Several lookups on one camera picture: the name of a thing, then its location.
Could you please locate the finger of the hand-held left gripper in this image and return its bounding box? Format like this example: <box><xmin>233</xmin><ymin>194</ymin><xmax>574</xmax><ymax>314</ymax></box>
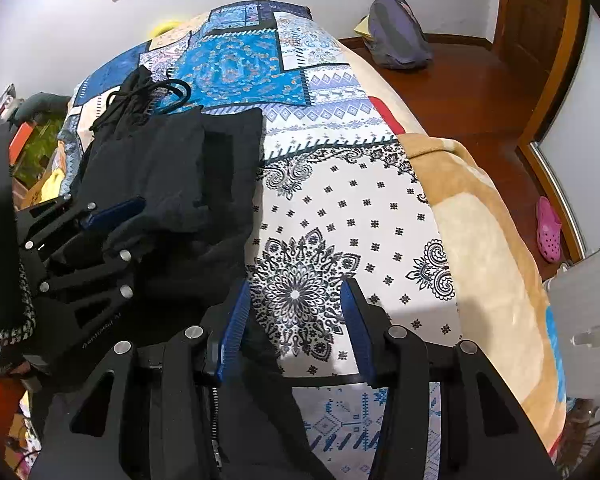
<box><xmin>27</xmin><ymin>247</ymin><xmax>136</xmax><ymax>363</ymax></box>
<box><xmin>14</xmin><ymin>194</ymin><xmax>147</xmax><ymax>263</ymax></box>

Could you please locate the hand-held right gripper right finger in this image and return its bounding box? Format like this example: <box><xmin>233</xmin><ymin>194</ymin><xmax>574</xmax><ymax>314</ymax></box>
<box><xmin>339</xmin><ymin>277</ymin><xmax>553</xmax><ymax>480</ymax></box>

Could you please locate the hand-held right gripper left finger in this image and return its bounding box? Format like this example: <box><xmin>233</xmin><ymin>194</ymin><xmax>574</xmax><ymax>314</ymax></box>
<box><xmin>30</xmin><ymin>277</ymin><xmax>253</xmax><ymax>480</ymax></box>

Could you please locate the black zip hoodie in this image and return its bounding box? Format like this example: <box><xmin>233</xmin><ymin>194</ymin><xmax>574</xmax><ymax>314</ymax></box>
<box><xmin>72</xmin><ymin>66</ymin><xmax>331</xmax><ymax>480</ymax></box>

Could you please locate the person's left hand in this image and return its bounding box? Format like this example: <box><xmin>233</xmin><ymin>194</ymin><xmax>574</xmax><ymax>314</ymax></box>
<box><xmin>0</xmin><ymin>342</ymin><xmax>43</xmax><ymax>393</ymax></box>

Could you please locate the yellow cloth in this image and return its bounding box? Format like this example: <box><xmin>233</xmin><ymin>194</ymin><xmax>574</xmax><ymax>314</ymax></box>
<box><xmin>30</xmin><ymin>167</ymin><xmax>67</xmax><ymax>202</ymax></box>

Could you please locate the green and orange plush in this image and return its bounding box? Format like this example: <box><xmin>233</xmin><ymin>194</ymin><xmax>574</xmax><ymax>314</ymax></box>
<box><xmin>12</xmin><ymin>115</ymin><xmax>67</xmax><ymax>186</ymax></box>

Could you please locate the orange box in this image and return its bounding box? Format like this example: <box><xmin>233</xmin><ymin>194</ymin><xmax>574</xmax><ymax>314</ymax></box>
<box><xmin>7</xmin><ymin>122</ymin><xmax>35</xmax><ymax>166</ymax></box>

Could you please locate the grey green plush toy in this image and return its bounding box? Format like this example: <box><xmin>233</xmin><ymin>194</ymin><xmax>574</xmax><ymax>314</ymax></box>
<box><xmin>10</xmin><ymin>91</ymin><xmax>74</xmax><ymax>126</ymax></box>

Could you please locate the patterned blue white bedsheet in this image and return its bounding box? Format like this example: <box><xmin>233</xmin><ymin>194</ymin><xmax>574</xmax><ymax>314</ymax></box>
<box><xmin>60</xmin><ymin>2</ymin><xmax>451</xmax><ymax>480</ymax></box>

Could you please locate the beige blanket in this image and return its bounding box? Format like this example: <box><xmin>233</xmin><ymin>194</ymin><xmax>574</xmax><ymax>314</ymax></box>
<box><xmin>340</xmin><ymin>40</ymin><xmax>567</xmax><ymax>466</ymax></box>

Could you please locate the yellow round object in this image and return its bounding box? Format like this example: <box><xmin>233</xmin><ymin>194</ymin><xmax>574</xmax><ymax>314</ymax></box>
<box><xmin>150</xmin><ymin>20</ymin><xmax>184</xmax><ymax>39</ymax></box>

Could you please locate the pink clog shoe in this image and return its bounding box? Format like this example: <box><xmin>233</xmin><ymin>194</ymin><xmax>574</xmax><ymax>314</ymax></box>
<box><xmin>536</xmin><ymin>196</ymin><xmax>564</xmax><ymax>263</ymax></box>

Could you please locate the white plastic appliance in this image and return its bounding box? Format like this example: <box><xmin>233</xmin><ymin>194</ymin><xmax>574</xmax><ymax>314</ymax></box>
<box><xmin>545</xmin><ymin>240</ymin><xmax>600</xmax><ymax>401</ymax></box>

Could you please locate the purple grey backpack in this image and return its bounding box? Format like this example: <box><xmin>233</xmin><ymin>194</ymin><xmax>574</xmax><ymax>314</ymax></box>
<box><xmin>362</xmin><ymin>0</ymin><xmax>435</xmax><ymax>71</ymax></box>

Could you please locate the wooden door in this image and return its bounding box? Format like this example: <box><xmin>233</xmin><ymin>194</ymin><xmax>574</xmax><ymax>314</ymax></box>
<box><xmin>497</xmin><ymin>0</ymin><xmax>582</xmax><ymax>67</ymax></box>

